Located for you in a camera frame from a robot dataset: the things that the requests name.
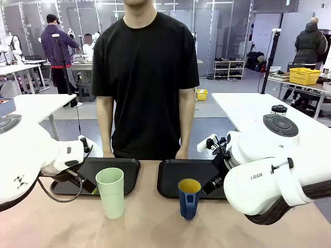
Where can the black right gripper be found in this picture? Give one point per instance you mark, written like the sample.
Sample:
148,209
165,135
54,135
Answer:
222,165

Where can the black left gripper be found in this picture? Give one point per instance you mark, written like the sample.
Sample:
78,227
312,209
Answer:
72,178

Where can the tall light green cup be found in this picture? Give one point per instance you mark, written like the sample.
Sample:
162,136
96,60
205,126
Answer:
110,193

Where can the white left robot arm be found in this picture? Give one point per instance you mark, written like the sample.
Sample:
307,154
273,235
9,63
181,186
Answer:
26,155

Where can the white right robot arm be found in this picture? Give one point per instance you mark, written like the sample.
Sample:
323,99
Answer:
258,186

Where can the person's right forearm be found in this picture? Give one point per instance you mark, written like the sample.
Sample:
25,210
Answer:
107,134

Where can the person's left forearm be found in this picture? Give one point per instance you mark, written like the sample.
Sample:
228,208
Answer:
186,129

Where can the person's right hand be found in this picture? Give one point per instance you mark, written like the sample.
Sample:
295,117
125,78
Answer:
108,154

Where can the person's left hand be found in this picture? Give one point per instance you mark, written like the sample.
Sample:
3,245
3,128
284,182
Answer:
182,154

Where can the blue mug yellow inside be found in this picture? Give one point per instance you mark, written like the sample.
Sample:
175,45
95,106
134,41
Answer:
188,204

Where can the black plastic tray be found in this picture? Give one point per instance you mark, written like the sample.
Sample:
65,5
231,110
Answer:
124,175
181,171

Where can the white table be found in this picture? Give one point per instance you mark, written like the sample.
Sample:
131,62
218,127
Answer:
240,111
38,106

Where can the small yellow basket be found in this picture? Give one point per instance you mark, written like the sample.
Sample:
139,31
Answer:
202,95

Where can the grey stool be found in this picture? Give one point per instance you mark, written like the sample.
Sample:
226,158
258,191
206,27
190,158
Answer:
85,91

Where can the black lidded white container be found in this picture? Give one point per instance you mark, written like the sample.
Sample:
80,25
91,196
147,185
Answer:
279,109

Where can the blue grey box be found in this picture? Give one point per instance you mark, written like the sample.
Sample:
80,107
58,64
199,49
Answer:
6,107

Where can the white shoe rack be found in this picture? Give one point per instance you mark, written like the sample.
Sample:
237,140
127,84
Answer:
228,69

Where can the person in black t-shirt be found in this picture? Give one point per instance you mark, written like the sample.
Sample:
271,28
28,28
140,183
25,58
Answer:
144,77

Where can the black bags pile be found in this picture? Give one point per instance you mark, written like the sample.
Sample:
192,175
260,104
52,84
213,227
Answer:
254,62

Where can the white background desk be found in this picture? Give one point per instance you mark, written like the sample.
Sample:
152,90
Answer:
23,67

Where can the seated person in white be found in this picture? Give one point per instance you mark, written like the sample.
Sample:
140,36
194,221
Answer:
88,47

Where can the black pole white top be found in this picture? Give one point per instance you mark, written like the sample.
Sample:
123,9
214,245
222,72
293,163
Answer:
270,59

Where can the person in purple jacket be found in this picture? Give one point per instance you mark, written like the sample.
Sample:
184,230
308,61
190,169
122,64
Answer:
55,46

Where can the large yellow basket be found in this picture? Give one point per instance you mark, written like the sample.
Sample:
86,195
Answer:
305,76

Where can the white humanoid robot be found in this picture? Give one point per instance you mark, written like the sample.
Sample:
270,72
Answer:
14,46

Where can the person in black puffer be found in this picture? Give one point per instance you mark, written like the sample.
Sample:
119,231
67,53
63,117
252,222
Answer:
309,44

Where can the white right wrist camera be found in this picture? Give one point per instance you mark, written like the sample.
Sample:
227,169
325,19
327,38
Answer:
203,146

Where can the black camera tripod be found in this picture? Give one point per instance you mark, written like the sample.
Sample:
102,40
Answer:
63,64

